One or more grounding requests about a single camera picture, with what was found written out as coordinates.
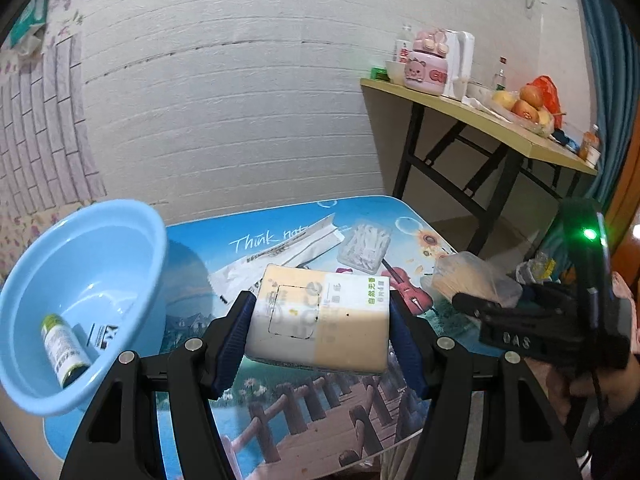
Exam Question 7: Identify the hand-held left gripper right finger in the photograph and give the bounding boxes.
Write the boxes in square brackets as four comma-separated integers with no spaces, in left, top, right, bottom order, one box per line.
[388,292,584,480]

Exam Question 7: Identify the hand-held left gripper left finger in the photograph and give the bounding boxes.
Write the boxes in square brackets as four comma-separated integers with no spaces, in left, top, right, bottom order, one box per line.
[60,290,258,480]

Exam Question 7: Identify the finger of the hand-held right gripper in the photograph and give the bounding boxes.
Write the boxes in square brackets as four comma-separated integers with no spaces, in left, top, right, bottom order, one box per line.
[452,292,507,319]
[520,282,577,307]

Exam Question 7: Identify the clear plastic bag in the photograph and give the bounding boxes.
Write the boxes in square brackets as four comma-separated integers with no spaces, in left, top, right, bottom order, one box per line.
[515,251,559,286]
[431,251,523,311]

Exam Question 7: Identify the cream tissue pack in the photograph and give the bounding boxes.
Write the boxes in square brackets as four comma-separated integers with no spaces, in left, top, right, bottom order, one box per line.
[243,263,392,375]

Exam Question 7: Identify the light blue plastic basin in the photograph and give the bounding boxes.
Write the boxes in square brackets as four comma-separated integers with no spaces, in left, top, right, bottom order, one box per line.
[0,199,168,417]

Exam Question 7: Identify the white bottle with green label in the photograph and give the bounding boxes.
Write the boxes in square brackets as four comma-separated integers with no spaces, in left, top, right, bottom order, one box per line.
[41,314,92,388]

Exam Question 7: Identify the person's right hand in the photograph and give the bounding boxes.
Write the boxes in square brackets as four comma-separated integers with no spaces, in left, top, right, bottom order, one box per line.
[545,357,640,428]

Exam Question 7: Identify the crumpled clear plastic bag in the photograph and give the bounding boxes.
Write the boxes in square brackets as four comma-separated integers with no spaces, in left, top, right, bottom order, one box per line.
[515,251,559,286]

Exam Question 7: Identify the long white foil packet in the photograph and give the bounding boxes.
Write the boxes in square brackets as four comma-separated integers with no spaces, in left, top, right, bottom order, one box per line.
[207,213,345,306]

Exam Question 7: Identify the clear box of floss picks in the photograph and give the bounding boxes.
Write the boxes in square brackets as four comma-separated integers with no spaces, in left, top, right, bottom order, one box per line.
[336,219,393,272]

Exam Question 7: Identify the small orange bottle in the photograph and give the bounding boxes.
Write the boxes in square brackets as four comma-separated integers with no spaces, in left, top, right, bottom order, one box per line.
[579,130,601,162]

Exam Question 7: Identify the yellow folding table, black legs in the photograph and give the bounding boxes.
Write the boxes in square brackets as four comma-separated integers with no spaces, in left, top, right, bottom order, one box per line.
[361,77,599,257]

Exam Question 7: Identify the pink bear jar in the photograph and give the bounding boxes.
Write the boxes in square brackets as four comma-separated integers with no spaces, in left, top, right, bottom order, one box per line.
[404,30,449,97]

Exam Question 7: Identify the blue curtain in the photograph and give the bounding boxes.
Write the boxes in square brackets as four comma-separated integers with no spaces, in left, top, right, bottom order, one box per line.
[570,0,640,201]

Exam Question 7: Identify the clear bottle with red label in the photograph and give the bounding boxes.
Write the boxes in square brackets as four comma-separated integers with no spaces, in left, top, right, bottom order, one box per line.
[393,25,416,63]

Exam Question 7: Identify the floral cloth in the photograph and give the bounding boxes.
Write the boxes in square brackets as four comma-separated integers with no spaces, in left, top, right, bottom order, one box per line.
[0,0,108,281]

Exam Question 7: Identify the green and white packet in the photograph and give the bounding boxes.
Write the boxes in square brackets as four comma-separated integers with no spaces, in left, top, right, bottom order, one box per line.
[10,0,51,47]

